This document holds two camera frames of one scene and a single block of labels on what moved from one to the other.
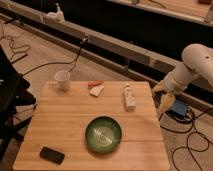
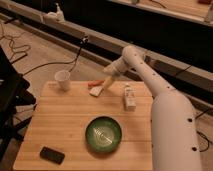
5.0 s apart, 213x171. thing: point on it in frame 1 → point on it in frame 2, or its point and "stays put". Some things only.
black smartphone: [52, 155] stays put
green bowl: [103, 134] stays put
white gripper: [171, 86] → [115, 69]
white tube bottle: [130, 98] stays put
